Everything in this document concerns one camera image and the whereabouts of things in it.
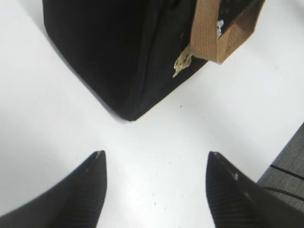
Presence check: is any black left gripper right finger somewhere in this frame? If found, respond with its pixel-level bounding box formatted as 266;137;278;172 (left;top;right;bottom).
206;152;304;228

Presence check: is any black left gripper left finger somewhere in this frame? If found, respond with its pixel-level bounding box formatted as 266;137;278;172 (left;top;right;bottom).
0;151;106;228

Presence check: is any black canvas tote bag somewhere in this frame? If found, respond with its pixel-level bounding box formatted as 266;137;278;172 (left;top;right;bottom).
42;0;264;121

